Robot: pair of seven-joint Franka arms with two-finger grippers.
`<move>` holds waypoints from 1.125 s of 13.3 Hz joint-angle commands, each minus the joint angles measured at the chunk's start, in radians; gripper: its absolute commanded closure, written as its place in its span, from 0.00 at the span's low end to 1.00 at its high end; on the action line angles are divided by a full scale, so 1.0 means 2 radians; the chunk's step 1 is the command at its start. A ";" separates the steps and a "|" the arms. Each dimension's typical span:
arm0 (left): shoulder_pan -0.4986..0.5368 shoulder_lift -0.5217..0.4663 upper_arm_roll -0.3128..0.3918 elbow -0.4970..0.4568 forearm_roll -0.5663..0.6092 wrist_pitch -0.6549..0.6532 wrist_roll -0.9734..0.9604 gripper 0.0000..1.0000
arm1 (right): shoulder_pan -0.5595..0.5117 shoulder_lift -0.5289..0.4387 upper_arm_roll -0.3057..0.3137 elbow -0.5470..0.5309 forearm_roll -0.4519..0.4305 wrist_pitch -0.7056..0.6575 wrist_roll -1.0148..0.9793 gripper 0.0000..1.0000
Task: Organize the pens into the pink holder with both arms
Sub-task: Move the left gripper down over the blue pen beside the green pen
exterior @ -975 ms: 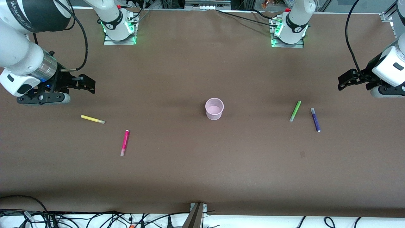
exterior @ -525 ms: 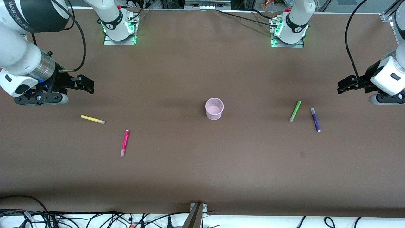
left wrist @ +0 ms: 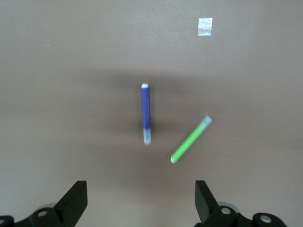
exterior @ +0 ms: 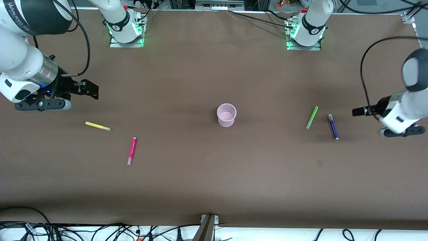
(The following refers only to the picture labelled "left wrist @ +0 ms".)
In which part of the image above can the blue pen clear cap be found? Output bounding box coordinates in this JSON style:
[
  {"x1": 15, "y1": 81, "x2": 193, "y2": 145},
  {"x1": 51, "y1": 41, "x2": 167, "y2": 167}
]
[{"x1": 140, "y1": 83, "x2": 152, "y2": 146}]

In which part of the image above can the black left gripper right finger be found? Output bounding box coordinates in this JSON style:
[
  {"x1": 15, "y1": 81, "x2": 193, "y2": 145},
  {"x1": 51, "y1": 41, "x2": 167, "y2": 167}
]
[{"x1": 195, "y1": 180, "x2": 288, "y2": 227}]

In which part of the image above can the green pen clear cap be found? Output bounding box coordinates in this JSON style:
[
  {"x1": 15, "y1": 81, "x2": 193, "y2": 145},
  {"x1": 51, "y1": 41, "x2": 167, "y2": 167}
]
[{"x1": 170, "y1": 114, "x2": 213, "y2": 165}]

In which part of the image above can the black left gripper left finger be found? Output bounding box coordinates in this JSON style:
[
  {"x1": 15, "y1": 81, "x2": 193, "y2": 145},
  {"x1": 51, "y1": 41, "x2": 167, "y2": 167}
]
[{"x1": 0, "y1": 181, "x2": 89, "y2": 227}]

